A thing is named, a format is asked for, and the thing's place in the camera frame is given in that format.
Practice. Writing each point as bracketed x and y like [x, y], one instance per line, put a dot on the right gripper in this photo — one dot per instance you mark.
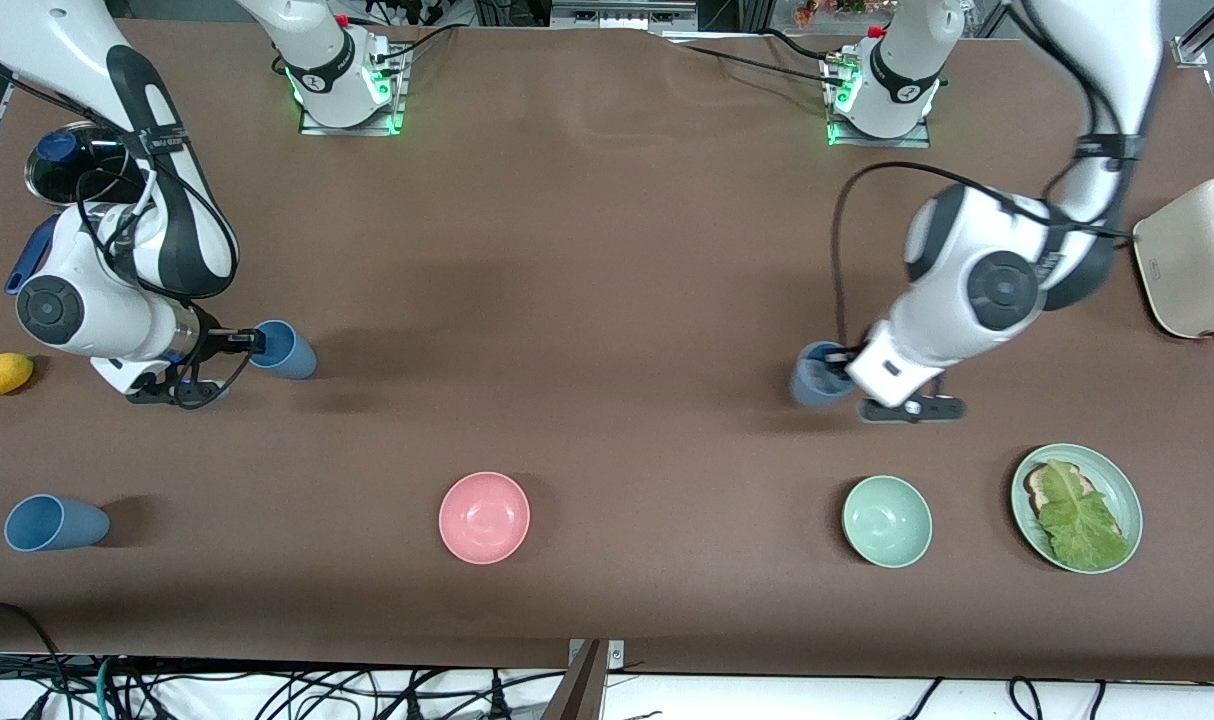
[214, 341]

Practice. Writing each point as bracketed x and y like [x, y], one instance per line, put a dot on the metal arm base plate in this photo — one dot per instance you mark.
[842, 130]
[392, 100]

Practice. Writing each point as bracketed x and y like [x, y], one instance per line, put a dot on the pink bowl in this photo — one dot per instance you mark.
[484, 517]

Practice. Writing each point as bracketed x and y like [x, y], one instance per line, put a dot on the blue plastic cup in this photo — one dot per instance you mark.
[812, 385]
[62, 525]
[292, 355]

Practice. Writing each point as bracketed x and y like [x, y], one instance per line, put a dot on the mint green bowl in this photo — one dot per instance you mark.
[887, 520]

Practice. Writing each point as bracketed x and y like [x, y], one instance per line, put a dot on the bread slice with brown crust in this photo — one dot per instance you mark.
[1037, 490]

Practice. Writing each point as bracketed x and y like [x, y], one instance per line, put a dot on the cream white toaster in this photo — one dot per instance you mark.
[1182, 260]

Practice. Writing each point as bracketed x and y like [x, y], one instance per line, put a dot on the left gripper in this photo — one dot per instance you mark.
[841, 362]

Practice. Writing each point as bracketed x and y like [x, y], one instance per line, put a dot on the green lettuce leaf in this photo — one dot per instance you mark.
[1082, 525]

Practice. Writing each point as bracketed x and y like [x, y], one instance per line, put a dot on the dark table support post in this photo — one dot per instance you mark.
[579, 690]

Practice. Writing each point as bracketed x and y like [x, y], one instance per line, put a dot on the yellow mango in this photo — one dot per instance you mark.
[2, 373]

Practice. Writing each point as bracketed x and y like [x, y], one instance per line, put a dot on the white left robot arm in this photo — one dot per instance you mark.
[952, 250]

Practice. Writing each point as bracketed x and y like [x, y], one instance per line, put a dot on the mint green plate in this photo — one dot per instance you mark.
[1117, 490]

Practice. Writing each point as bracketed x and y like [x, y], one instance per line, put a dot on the aluminium frame profile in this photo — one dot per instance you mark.
[1207, 30]

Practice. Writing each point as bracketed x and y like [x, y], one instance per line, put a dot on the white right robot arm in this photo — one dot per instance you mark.
[107, 310]

